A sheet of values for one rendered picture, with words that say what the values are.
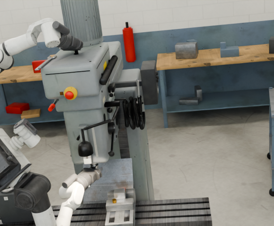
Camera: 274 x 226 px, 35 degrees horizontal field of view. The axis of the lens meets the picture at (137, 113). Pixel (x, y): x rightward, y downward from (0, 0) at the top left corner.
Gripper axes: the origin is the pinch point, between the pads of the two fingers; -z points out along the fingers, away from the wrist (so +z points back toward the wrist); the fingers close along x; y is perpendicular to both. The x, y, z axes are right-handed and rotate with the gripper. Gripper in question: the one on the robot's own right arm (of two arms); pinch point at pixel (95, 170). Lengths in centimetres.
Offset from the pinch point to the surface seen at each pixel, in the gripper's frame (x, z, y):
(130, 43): 162, -372, 11
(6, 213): 49, 24, 22
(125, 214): -19.1, 5.6, 21.5
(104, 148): -11.3, 4.9, -16.9
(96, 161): -6.9, 7.0, -9.9
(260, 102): -19, -386, 96
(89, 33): 1, -16, -72
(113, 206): -11.8, 4.6, 18.7
